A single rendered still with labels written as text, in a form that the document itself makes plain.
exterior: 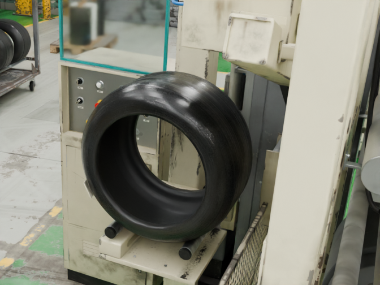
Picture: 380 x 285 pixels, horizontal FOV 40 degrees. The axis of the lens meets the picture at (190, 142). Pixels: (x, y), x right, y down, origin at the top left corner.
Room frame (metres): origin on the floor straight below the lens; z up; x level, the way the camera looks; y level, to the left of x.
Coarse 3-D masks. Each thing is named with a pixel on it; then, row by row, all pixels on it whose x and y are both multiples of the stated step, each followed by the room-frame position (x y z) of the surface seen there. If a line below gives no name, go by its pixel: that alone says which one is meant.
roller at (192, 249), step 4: (200, 236) 1.53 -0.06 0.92; (204, 236) 1.55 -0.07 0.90; (192, 240) 1.49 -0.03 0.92; (196, 240) 1.50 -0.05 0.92; (200, 240) 1.51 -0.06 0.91; (184, 244) 1.46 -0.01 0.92; (188, 244) 1.46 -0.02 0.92; (192, 244) 1.47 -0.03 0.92; (196, 244) 1.48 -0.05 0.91; (180, 248) 1.45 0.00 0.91; (184, 248) 1.44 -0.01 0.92; (188, 248) 1.44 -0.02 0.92; (192, 248) 1.45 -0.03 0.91; (196, 248) 1.48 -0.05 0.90; (180, 252) 1.44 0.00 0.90; (184, 252) 1.43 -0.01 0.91; (188, 252) 1.43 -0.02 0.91; (192, 252) 1.44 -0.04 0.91; (180, 256) 1.44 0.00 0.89; (184, 256) 1.43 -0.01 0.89; (188, 256) 1.43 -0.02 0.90
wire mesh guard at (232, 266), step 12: (264, 204) 1.64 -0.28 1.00; (252, 228) 1.46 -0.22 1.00; (264, 228) 1.71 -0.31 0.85; (252, 240) 1.49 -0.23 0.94; (240, 252) 1.32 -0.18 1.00; (252, 252) 1.54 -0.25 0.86; (240, 264) 1.37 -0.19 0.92; (252, 264) 1.57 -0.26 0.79; (228, 276) 1.20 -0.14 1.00; (240, 276) 1.40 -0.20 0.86; (252, 276) 1.58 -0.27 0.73
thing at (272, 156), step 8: (280, 136) 1.83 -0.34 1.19; (280, 144) 1.74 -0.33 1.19; (272, 152) 1.65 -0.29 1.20; (272, 160) 1.65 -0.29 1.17; (264, 168) 1.66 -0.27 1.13; (272, 168) 1.65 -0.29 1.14; (264, 176) 1.66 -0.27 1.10; (272, 176) 1.65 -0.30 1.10; (264, 184) 1.66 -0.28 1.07; (272, 184) 1.65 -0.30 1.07; (264, 192) 1.66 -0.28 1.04; (272, 192) 1.65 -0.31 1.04; (264, 200) 1.65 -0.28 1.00; (272, 200) 1.65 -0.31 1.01; (264, 216) 1.65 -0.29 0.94; (264, 224) 1.65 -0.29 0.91
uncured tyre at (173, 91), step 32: (128, 96) 1.52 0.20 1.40; (160, 96) 1.49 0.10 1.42; (192, 96) 1.50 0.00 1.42; (224, 96) 1.62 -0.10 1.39; (96, 128) 1.54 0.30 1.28; (128, 128) 1.80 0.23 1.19; (192, 128) 1.43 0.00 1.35; (224, 128) 1.46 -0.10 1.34; (96, 160) 1.55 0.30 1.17; (128, 160) 1.79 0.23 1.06; (224, 160) 1.42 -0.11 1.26; (96, 192) 1.54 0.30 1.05; (128, 192) 1.71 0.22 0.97; (160, 192) 1.75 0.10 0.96; (192, 192) 1.71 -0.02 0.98; (224, 192) 1.41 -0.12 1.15; (128, 224) 1.50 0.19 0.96; (160, 224) 1.48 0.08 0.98; (192, 224) 1.42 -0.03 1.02
